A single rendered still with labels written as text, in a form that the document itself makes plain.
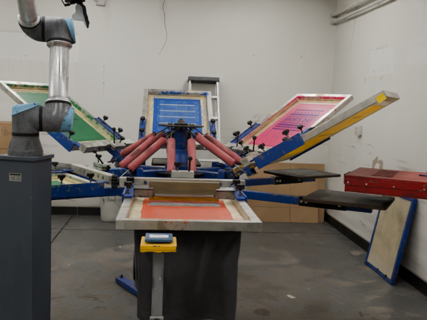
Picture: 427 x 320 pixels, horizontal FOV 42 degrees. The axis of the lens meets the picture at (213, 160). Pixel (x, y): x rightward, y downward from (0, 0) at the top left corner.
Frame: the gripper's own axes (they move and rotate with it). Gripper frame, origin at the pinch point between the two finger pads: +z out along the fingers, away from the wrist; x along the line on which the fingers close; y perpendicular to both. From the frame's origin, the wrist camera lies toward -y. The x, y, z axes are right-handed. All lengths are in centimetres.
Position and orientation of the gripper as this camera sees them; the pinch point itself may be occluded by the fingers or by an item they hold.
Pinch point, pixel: (94, 15)
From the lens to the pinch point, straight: 217.7
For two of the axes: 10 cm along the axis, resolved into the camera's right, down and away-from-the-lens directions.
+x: 4.1, -4.5, -8.0
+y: -7.7, 3.1, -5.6
